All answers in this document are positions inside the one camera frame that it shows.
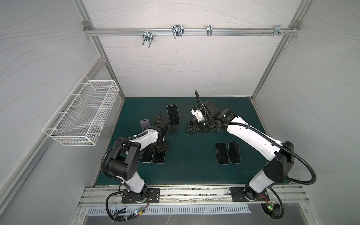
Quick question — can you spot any black phone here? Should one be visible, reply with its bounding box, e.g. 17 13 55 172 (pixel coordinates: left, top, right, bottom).
167 105 180 126

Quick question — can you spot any purple round stand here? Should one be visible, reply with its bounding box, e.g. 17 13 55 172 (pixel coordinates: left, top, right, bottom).
140 119 150 130

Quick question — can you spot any purple phone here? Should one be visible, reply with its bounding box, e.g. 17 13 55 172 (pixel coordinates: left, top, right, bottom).
216 142 229 165
153 151 166 164

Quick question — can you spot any white edged phone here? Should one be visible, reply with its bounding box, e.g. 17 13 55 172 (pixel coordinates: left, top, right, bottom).
228 142 241 164

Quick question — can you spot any black folding phone stand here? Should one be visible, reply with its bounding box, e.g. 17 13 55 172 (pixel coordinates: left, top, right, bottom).
154 115 162 127

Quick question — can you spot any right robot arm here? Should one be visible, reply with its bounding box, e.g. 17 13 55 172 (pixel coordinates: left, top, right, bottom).
185 91 317 219

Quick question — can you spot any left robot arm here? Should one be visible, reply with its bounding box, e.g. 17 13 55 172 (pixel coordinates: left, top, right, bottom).
100 111 169 222

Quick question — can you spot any black back-left stand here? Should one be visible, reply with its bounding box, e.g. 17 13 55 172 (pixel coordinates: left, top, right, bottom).
169 125 179 135

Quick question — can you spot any white wire basket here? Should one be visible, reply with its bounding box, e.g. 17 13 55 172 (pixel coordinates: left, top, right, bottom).
42 75 120 146

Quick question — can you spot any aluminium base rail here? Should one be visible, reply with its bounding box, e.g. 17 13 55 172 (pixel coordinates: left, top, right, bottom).
78 184 310 206

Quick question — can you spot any aluminium cross rail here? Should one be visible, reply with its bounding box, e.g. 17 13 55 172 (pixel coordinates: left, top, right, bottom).
84 27 300 37

